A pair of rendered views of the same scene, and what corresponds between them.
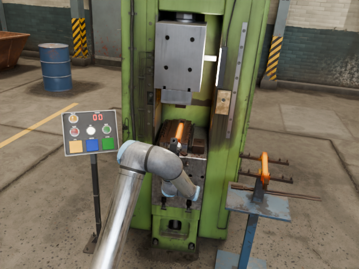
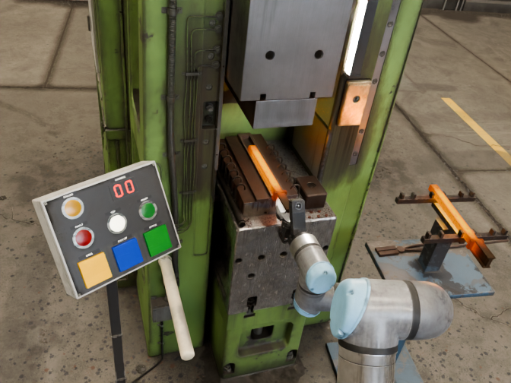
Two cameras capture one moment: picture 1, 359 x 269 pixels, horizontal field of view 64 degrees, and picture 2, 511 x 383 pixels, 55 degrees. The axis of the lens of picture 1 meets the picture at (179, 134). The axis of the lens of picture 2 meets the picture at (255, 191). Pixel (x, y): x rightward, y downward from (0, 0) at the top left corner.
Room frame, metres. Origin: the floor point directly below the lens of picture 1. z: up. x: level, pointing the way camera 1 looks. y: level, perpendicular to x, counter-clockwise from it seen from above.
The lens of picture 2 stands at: (0.60, 0.71, 2.02)
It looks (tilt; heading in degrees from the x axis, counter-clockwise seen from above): 37 degrees down; 333
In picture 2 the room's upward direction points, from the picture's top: 8 degrees clockwise
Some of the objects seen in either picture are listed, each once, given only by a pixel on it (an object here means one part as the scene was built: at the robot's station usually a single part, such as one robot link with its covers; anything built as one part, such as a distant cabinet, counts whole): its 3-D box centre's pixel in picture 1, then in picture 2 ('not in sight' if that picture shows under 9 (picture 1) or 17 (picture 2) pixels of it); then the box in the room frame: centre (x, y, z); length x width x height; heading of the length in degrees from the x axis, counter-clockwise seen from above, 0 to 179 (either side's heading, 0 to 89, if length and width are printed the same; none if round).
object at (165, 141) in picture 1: (176, 133); (252, 171); (2.01, 0.02, 0.96); 0.42 x 0.20 x 0.09; 176
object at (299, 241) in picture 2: not in sight; (306, 248); (1.54, 0.03, 0.98); 0.10 x 0.05 x 0.09; 85
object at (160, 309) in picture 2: not in sight; (162, 308); (1.94, 0.39, 0.36); 0.09 x 0.07 x 0.12; 86
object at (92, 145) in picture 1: (92, 145); (127, 254); (1.64, 0.56, 1.01); 0.07 x 0.05 x 0.07; 111
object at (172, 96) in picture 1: (179, 88); (263, 83); (2.01, 0.02, 1.32); 0.42 x 0.20 x 0.10; 176
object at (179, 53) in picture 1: (187, 53); (286, 9); (2.00, -0.02, 1.56); 0.42 x 0.39 x 0.40; 176
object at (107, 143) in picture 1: (108, 143); (157, 240); (1.67, 0.47, 1.01); 0.07 x 0.05 x 0.07; 111
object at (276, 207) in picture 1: (257, 199); (427, 267); (1.54, -0.54, 0.74); 0.40 x 0.30 x 0.02; 79
